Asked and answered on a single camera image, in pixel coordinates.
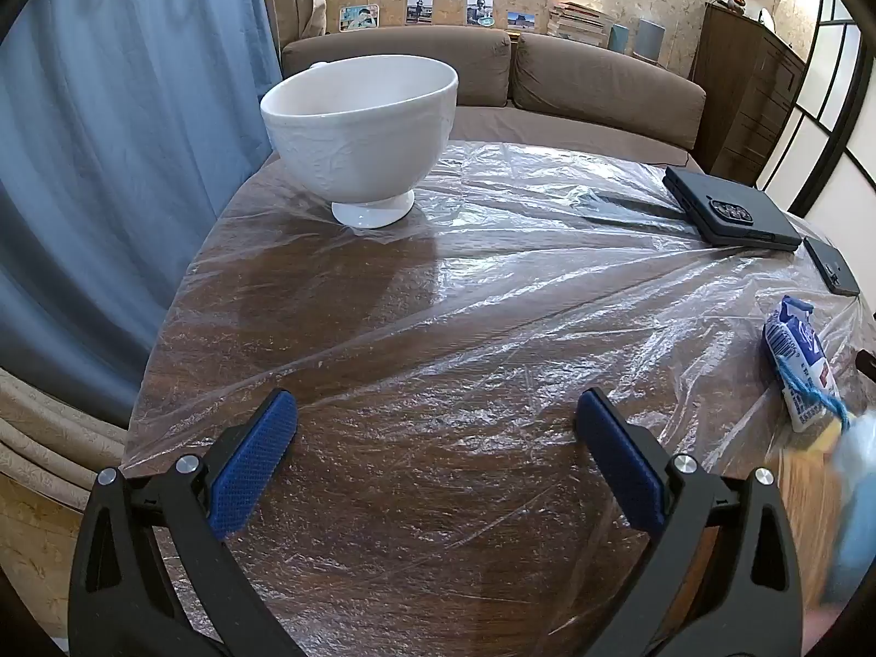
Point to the blue curtain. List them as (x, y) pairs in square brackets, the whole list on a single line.
[(123, 116)]

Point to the photo card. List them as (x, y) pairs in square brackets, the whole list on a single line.
[(359, 18), (521, 20), (418, 9), (479, 8)]

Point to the small yellow box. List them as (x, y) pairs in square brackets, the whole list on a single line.
[(828, 439)]

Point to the white footed bowl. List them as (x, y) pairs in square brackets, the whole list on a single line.
[(356, 137)]

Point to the black folding phone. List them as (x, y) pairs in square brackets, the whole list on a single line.
[(732, 209)]

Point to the sliding screen door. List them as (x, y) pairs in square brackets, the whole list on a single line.
[(831, 82)]

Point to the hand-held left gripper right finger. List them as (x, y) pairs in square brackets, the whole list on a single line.
[(616, 465)]

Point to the small pale blue cylinder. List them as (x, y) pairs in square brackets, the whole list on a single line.
[(619, 38)]

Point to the brown sofa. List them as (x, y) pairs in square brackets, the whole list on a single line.
[(582, 82)]

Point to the grey cylinder speaker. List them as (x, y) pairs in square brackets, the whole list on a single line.
[(651, 41)]

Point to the white ornament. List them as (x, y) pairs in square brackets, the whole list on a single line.
[(766, 19)]

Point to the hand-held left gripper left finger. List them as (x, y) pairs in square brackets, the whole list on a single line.
[(253, 465)]

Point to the stack of books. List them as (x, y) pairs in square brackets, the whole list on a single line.
[(578, 26)]

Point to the slim smartphone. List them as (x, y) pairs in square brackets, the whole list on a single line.
[(831, 265)]

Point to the striped blue white packet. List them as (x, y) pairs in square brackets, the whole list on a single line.
[(794, 349)]

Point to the dark wooden cabinet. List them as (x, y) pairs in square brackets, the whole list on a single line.
[(746, 96)]

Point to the pale blue packet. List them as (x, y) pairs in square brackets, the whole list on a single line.
[(855, 506)]

